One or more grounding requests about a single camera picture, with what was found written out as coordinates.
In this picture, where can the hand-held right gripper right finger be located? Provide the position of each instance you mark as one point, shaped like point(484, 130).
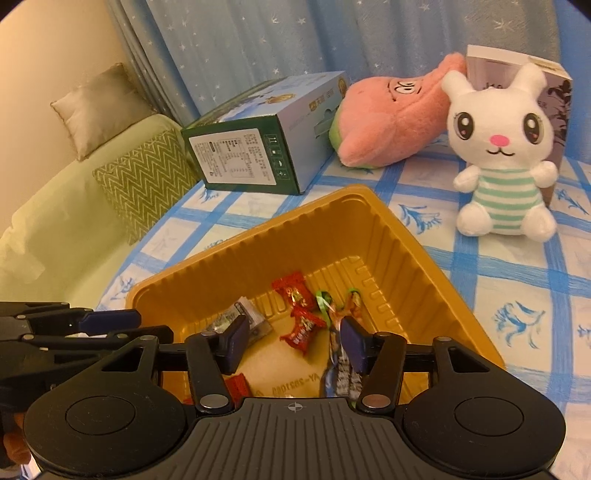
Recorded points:
point(353, 346)

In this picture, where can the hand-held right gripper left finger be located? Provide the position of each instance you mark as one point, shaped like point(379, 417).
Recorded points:
point(234, 346)

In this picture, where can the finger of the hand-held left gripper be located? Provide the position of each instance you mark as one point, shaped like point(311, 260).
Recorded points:
point(111, 319)
point(92, 341)

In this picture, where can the long black snack packet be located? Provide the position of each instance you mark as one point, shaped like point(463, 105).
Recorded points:
point(339, 374)

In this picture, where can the clear grey snack packet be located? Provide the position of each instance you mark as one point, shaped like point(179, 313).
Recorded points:
point(256, 321)

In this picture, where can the square red snack packet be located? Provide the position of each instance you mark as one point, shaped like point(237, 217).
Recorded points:
point(239, 387)

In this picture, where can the green and orange candy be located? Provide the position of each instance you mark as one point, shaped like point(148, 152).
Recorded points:
point(354, 302)

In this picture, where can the dark red candy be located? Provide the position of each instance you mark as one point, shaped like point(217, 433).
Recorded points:
point(302, 327)

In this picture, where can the small red twisted candy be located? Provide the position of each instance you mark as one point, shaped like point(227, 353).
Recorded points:
point(293, 290)

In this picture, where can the golden plastic tray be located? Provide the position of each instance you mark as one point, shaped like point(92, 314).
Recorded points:
point(369, 249)

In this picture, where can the light green sofa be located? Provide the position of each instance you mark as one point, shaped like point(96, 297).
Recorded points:
point(60, 221)

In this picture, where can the green zigzag cushion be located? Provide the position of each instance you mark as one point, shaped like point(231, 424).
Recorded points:
point(143, 180)

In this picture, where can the blue checked tablecloth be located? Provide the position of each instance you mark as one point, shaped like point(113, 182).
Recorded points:
point(508, 277)

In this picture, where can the green printed cardboard box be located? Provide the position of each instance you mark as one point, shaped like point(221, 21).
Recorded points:
point(258, 138)

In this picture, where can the beige cushion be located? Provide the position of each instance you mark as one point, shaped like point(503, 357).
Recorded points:
point(101, 106)

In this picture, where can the pink plush toy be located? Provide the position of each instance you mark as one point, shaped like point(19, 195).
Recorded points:
point(397, 120)

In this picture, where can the white bunny plush toy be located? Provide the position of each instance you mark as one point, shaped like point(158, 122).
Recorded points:
point(501, 152)

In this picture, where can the blue starred curtain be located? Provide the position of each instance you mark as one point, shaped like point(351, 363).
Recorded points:
point(277, 41)

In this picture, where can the brown and white carton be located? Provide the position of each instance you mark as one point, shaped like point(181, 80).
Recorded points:
point(556, 106)

